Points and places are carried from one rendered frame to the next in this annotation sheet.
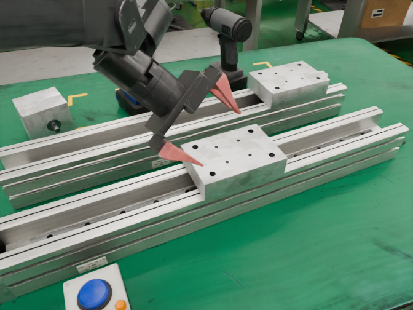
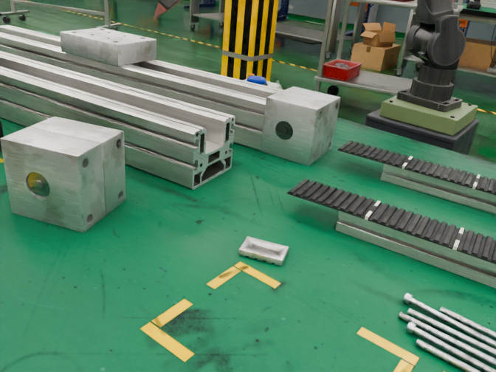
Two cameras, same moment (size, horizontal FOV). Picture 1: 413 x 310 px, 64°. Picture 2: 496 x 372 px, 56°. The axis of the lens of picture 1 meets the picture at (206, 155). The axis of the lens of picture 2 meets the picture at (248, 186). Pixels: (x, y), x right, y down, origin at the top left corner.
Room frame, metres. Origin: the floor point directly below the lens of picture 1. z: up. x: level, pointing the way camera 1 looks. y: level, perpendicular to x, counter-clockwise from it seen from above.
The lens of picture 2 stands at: (0.79, 0.92, 1.08)
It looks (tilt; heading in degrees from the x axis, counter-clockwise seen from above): 26 degrees down; 233
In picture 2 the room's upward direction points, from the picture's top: 6 degrees clockwise
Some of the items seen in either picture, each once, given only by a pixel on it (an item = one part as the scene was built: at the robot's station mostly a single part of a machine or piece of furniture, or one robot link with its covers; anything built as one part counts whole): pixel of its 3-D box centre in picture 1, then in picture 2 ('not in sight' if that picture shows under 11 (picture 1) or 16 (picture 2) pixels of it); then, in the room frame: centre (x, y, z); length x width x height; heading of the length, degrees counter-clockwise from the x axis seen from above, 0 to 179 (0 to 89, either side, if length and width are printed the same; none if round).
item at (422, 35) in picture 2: not in sight; (435, 49); (-0.13, 0.32, 0.93); 0.09 x 0.05 x 0.10; 159
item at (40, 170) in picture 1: (193, 128); (31, 92); (0.62, 0.03, 0.82); 0.80 x 0.10 x 0.09; 114
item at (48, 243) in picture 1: (230, 182); (110, 75); (0.44, -0.05, 0.82); 0.80 x 0.10 x 0.09; 114
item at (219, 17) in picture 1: (219, 48); not in sight; (0.91, -0.04, 0.89); 0.20 x 0.08 x 0.22; 37
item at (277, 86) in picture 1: (286, 88); not in sight; (0.72, -0.20, 0.87); 0.16 x 0.11 x 0.07; 114
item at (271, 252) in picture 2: not in sight; (263, 250); (0.50, 0.58, 0.78); 0.05 x 0.03 x 0.01; 127
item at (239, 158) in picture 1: (232, 164); (109, 52); (0.44, -0.05, 0.87); 0.16 x 0.11 x 0.07; 114
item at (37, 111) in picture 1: (47, 120); (74, 167); (0.65, 0.38, 0.83); 0.11 x 0.10 x 0.10; 37
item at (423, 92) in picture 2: not in sight; (432, 84); (-0.15, 0.32, 0.85); 0.12 x 0.09 x 0.08; 98
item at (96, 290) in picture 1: (94, 294); (256, 82); (0.21, 0.16, 0.84); 0.04 x 0.04 x 0.02
